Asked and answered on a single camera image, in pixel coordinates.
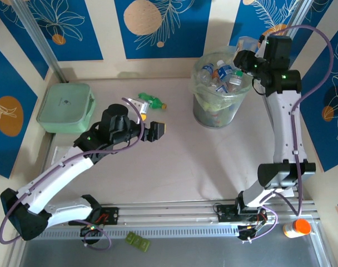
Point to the left black mount plate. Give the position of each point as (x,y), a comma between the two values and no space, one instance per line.
(113,214)

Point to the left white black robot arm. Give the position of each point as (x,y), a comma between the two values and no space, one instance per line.
(55,178)

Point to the crushed blue-label water bottle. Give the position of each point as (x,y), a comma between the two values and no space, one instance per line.
(221,89)

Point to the right black mount plate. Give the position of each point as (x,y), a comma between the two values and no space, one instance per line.
(226,214)

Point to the left black controller box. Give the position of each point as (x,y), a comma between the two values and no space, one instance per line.
(88,232)

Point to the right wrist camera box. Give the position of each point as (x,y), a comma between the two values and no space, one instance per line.
(262,47)

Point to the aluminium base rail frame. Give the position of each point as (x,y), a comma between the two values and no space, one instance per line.
(171,211)

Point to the large blue-label water bottle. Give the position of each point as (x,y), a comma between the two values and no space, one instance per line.
(208,68)

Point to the orange-brown label bottle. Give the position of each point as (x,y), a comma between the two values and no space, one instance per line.
(214,74)

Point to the green lidded container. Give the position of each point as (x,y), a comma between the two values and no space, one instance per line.
(64,108)

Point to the clear plastic packet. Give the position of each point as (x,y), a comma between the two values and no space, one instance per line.
(60,154)

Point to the clear bottle green cap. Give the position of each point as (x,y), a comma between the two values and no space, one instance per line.
(235,80)

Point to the green plastic pieces strip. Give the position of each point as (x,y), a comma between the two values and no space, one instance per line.
(137,240)

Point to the black mount plate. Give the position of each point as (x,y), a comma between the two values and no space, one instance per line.
(226,214)
(113,214)

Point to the green soda bottle yellow cap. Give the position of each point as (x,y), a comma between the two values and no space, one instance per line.
(153,101)

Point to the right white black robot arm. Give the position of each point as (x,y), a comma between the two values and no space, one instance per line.
(285,125)

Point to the orange capped jar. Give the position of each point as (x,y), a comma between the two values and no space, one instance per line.
(298,228)

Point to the black controller box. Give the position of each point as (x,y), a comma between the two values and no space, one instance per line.
(245,235)
(88,232)

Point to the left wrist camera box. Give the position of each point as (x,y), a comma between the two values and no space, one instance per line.
(142,107)

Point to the right black controller box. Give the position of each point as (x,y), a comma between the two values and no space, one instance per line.
(245,235)

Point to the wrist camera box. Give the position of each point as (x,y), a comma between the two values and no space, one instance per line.
(262,47)
(142,107)

